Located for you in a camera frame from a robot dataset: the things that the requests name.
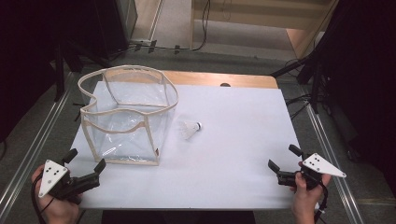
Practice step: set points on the white table mat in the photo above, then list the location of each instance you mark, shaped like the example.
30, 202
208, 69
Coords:
230, 161

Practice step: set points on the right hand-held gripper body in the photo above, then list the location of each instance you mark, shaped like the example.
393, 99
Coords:
322, 165

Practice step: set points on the white shuttlecock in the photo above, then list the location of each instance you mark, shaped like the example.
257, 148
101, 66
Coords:
190, 129

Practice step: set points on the person's left hand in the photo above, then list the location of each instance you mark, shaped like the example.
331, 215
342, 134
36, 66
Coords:
59, 211

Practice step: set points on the aluminium floor rail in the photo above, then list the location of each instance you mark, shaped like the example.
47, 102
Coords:
333, 168
34, 146

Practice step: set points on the black curtain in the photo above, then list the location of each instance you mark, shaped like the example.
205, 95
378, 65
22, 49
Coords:
367, 77
25, 56

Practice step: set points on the black metal stand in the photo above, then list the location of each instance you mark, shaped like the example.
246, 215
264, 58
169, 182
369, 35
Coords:
59, 71
306, 67

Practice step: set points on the person's right hand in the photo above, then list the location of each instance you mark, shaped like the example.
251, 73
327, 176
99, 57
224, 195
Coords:
305, 200

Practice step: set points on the power strip with plugs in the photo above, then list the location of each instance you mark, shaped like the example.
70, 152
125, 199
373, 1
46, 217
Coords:
152, 46

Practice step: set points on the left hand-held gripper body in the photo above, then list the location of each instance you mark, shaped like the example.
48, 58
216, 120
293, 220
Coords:
53, 178

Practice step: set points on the clear plastic beige-trimmed storage bag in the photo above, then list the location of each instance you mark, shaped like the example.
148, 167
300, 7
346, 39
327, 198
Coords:
127, 115

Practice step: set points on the dark cabinet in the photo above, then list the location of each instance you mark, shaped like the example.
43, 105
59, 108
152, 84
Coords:
116, 25

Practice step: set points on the dark cloth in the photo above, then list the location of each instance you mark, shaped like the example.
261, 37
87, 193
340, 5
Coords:
177, 217

